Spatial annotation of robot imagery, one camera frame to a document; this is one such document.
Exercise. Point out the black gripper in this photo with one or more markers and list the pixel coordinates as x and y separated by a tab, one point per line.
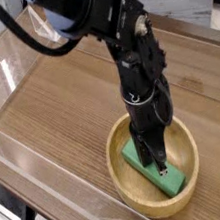
148	113

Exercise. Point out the brown wooden bowl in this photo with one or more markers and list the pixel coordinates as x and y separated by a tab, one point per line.
136	190

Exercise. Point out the green rectangular block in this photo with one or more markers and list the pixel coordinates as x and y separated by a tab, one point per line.
171	182

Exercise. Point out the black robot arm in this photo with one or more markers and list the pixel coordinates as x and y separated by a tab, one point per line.
126	29

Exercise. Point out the clear acrylic tray wall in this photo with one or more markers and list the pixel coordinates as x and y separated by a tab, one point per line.
53	191

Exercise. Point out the clear acrylic corner bracket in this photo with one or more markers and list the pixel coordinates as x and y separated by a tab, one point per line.
42	27

